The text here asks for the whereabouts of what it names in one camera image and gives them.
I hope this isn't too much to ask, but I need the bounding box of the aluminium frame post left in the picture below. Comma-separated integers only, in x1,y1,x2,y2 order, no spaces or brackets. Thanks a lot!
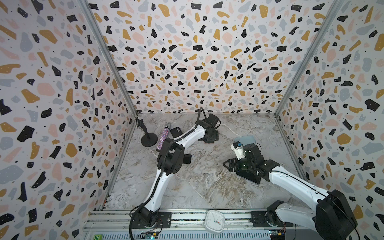
78,1,138,118

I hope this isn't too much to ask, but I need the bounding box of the white square clock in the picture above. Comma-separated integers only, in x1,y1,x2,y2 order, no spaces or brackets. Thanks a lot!
204,210,225,234

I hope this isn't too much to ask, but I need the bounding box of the black round microphone stand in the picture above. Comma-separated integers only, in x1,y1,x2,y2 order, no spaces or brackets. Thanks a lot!
137,119,158,147

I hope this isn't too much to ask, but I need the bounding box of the light blue phone case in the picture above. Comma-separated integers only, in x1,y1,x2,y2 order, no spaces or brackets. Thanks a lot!
234,135,257,146

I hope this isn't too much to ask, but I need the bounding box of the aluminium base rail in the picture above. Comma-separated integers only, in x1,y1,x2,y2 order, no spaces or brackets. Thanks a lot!
82,209,320,240

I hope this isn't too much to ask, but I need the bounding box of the aluminium frame post right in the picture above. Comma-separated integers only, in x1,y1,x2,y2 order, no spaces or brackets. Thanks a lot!
274,0,343,119

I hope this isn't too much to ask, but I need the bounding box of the black corrugated cable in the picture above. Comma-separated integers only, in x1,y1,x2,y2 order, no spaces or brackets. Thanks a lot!
128,107,208,240

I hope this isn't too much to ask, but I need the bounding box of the aluminium frame post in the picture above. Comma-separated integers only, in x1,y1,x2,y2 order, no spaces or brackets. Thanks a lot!
274,0,343,119
78,1,138,118

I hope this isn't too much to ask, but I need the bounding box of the purple glitter microphone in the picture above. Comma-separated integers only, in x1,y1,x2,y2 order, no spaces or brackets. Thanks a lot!
156,123,172,152

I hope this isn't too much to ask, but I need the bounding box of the black phone case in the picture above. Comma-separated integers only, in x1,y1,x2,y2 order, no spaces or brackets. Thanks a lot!
170,127,183,139

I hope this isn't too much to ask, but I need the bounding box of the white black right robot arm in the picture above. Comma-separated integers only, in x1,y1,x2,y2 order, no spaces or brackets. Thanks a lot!
223,142,358,240

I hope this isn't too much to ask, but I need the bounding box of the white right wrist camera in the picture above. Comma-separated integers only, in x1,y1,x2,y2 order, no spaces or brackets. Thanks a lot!
231,142,245,160

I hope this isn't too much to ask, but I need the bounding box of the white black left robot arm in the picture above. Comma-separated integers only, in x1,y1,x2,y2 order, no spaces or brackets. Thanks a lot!
130,114,221,227

